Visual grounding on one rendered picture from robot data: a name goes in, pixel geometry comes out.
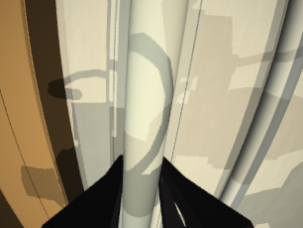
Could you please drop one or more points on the tan open cardboard box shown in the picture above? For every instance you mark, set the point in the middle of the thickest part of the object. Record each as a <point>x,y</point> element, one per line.
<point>37,152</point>

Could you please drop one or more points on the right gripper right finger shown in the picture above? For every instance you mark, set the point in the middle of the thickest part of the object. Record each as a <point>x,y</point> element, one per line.
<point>199,208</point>

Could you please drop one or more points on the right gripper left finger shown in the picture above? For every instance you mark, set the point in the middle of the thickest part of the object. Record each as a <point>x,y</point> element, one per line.
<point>93,208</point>

